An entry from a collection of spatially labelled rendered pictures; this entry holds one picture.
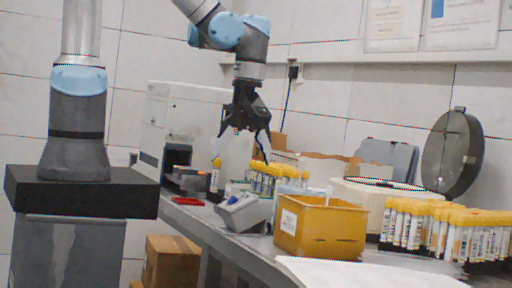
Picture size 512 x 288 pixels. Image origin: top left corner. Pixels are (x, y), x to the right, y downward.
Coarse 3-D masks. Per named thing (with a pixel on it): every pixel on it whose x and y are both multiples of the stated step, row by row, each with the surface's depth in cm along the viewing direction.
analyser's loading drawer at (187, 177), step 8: (176, 168) 201; (184, 168) 197; (192, 168) 203; (168, 176) 203; (176, 176) 197; (184, 176) 191; (192, 176) 192; (200, 176) 193; (184, 184) 191; (192, 184) 192; (200, 184) 193
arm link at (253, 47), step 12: (252, 24) 170; (264, 24) 171; (252, 36) 170; (264, 36) 172; (240, 48) 171; (252, 48) 171; (264, 48) 172; (240, 60) 172; (252, 60) 171; (264, 60) 173
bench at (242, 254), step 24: (168, 192) 198; (192, 192) 205; (168, 216) 182; (192, 216) 165; (216, 216) 168; (192, 240) 172; (216, 240) 150; (240, 240) 142; (264, 240) 146; (216, 264) 162; (240, 264) 137; (264, 264) 127
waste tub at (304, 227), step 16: (288, 208) 138; (304, 208) 131; (320, 208) 132; (336, 208) 133; (352, 208) 134; (288, 224) 137; (304, 224) 131; (320, 224) 132; (336, 224) 133; (352, 224) 134; (288, 240) 136; (304, 240) 131; (320, 240) 132; (336, 240) 133; (352, 240) 135; (304, 256) 132; (320, 256) 133; (336, 256) 134; (352, 256) 135
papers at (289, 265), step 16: (288, 272) 117; (304, 272) 114; (320, 272) 116; (336, 272) 117; (352, 272) 119; (368, 272) 121; (384, 272) 122; (400, 272) 124; (416, 272) 126; (432, 272) 128
